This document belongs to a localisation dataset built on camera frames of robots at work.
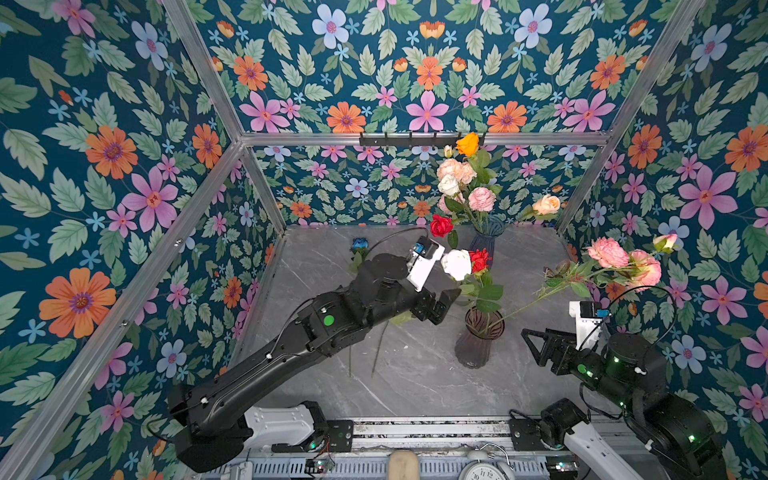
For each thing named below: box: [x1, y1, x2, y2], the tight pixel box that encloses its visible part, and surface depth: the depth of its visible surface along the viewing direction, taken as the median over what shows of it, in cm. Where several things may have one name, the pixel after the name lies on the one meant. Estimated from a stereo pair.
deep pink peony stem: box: [480, 233, 678, 335], surface depth 56 cm
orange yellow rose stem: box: [455, 132, 497, 225], surface depth 84 cm
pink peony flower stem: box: [438, 187, 497, 234], surface depth 85 cm
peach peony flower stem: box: [436, 158, 477, 225], surface depth 84 cm
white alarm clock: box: [458, 443, 516, 480], surface depth 68 cm
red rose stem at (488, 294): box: [468, 248, 504, 334], surface depth 62 cm
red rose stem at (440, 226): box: [430, 214, 459, 249], surface depth 73 cm
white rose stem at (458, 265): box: [441, 249, 487, 325], surface depth 54 cm
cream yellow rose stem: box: [532, 194, 561, 215], surface depth 69 cm
